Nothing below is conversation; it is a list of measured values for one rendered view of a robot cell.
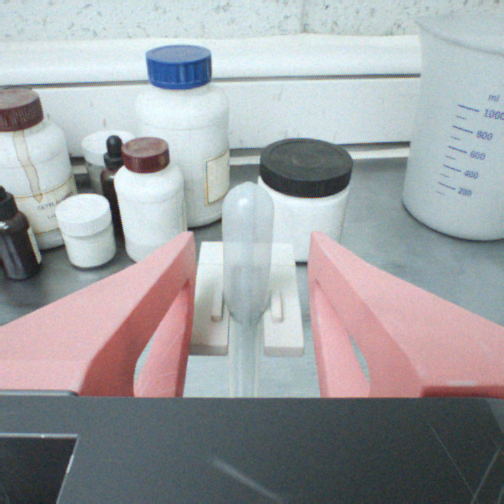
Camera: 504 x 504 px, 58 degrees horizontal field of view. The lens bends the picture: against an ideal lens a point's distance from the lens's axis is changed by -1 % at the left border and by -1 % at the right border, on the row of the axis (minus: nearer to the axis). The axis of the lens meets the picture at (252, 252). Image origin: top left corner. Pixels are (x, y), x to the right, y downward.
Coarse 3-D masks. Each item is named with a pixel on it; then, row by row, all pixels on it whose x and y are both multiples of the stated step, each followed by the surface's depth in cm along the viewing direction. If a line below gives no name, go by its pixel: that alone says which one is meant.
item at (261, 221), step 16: (256, 192) 11; (256, 208) 11; (272, 208) 11; (256, 224) 11; (272, 224) 11; (256, 240) 11; (272, 240) 12; (256, 256) 12; (256, 272) 12; (256, 288) 12; (256, 304) 13
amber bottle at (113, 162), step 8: (112, 136) 33; (112, 144) 33; (120, 144) 34; (112, 152) 34; (120, 152) 34; (104, 160) 34; (112, 160) 34; (120, 160) 34; (104, 168) 35; (112, 168) 34; (104, 176) 34; (112, 176) 34; (104, 184) 35; (112, 184) 34; (104, 192) 35; (112, 192) 35; (112, 200) 35; (112, 208) 36; (112, 216) 36; (120, 216) 36; (120, 224) 36; (120, 232) 37
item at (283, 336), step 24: (216, 264) 15; (288, 264) 15; (216, 288) 14; (288, 288) 14; (216, 312) 13; (264, 312) 13; (288, 312) 13; (192, 336) 12; (216, 336) 12; (264, 336) 13; (288, 336) 13
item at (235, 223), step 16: (240, 192) 11; (224, 208) 11; (240, 208) 11; (224, 224) 11; (240, 224) 11; (224, 240) 12; (240, 240) 11; (224, 256) 12; (240, 256) 12; (224, 272) 12; (240, 272) 12; (224, 288) 13; (240, 288) 12; (240, 304) 13; (240, 320) 13
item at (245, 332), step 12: (252, 204) 11; (240, 324) 13; (252, 324) 13; (240, 336) 14; (252, 336) 14; (240, 348) 14; (252, 348) 14; (240, 360) 15; (252, 360) 15; (240, 372) 15; (252, 372) 15; (240, 384) 15; (252, 384) 15; (240, 396) 16; (252, 396) 16
